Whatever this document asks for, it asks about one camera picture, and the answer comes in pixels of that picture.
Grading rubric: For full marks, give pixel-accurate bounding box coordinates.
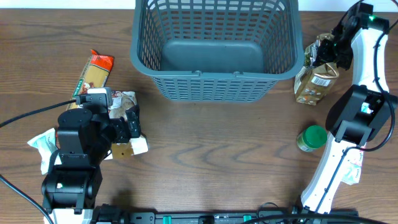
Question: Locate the gold foil coffee bag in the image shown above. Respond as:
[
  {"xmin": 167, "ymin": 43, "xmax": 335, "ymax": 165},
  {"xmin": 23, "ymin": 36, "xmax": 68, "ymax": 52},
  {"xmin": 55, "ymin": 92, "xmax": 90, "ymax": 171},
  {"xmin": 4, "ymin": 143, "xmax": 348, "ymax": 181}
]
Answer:
[{"xmin": 294, "ymin": 33, "xmax": 340, "ymax": 105}]

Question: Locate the green lid glass jar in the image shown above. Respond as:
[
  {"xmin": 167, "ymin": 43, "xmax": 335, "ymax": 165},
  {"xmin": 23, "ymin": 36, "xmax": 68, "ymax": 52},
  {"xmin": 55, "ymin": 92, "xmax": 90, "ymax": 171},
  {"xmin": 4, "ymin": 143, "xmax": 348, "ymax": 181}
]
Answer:
[{"xmin": 296, "ymin": 125, "xmax": 327, "ymax": 152}]

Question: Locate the blue tissue pack box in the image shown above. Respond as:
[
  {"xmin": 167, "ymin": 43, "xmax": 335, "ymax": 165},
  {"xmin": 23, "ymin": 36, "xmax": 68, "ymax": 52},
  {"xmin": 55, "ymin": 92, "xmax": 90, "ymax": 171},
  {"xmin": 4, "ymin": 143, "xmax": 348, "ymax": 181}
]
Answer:
[{"xmin": 341, "ymin": 149, "xmax": 364, "ymax": 185}]

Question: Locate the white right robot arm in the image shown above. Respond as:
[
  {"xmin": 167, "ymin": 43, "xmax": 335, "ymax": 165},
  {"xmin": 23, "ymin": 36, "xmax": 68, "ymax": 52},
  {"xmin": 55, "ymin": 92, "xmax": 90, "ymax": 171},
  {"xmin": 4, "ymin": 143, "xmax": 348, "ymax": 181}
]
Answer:
[{"xmin": 294, "ymin": 7, "xmax": 397, "ymax": 214}]

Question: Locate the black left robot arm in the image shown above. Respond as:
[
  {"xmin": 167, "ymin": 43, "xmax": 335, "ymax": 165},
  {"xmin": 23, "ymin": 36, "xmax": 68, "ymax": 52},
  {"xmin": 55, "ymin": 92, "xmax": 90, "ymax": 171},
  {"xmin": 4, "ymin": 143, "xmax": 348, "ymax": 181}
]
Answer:
[{"xmin": 42, "ymin": 105, "xmax": 141, "ymax": 215}]

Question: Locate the brown white snack bag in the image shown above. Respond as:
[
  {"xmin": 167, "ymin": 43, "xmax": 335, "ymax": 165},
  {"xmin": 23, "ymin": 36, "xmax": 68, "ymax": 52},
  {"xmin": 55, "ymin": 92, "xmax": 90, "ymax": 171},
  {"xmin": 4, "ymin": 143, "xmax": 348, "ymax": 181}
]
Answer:
[{"xmin": 105, "ymin": 91, "xmax": 149, "ymax": 160}]

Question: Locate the spaghetti pasta packet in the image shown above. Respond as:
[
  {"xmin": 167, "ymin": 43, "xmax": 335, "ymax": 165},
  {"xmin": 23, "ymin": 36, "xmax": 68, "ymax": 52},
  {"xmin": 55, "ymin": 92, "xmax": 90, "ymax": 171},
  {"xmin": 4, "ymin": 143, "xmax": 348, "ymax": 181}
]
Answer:
[{"xmin": 71, "ymin": 49, "xmax": 114, "ymax": 100}]

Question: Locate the white crumpled packet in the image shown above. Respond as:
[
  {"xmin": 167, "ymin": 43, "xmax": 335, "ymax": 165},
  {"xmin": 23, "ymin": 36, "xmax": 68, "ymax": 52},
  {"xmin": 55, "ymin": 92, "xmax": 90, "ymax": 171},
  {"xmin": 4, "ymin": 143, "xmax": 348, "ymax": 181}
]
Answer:
[{"xmin": 27, "ymin": 128, "xmax": 58, "ymax": 175}]

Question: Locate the grey plastic basket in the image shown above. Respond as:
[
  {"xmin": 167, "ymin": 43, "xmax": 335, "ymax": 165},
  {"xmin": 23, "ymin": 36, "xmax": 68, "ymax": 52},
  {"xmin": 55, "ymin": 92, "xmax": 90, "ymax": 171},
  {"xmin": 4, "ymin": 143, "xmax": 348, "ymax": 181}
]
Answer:
[{"xmin": 130, "ymin": 0, "xmax": 304, "ymax": 103}]

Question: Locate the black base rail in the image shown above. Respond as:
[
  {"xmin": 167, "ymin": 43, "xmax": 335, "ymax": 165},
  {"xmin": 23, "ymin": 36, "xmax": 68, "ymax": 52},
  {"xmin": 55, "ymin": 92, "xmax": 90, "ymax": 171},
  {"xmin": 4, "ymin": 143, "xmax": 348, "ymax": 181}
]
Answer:
[{"xmin": 90, "ymin": 203, "xmax": 360, "ymax": 224}]

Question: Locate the black left camera cable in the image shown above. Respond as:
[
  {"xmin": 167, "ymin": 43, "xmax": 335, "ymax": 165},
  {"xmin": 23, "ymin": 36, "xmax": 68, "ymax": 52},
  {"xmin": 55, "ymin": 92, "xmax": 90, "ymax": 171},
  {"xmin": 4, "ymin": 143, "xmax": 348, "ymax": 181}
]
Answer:
[{"xmin": 0, "ymin": 98, "xmax": 77, "ymax": 129}]

